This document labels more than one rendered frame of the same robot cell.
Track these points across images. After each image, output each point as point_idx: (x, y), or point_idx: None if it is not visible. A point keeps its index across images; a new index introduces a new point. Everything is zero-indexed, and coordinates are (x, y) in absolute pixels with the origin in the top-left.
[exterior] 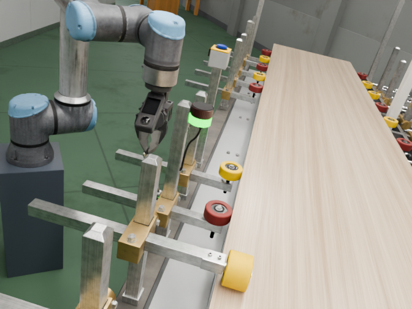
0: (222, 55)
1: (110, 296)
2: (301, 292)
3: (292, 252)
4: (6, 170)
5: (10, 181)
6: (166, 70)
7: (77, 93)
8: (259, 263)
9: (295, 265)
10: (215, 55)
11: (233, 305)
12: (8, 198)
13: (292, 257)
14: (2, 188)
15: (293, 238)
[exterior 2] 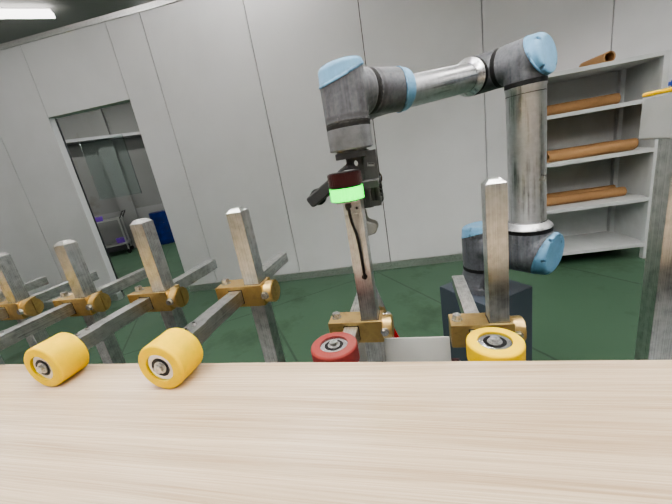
0: (664, 100)
1: (170, 293)
2: (113, 468)
3: (217, 460)
4: (448, 286)
5: (446, 297)
6: (328, 129)
7: (519, 219)
8: (202, 403)
9: (180, 462)
10: (650, 107)
11: (146, 381)
12: (446, 314)
13: (203, 458)
14: (442, 302)
15: (261, 466)
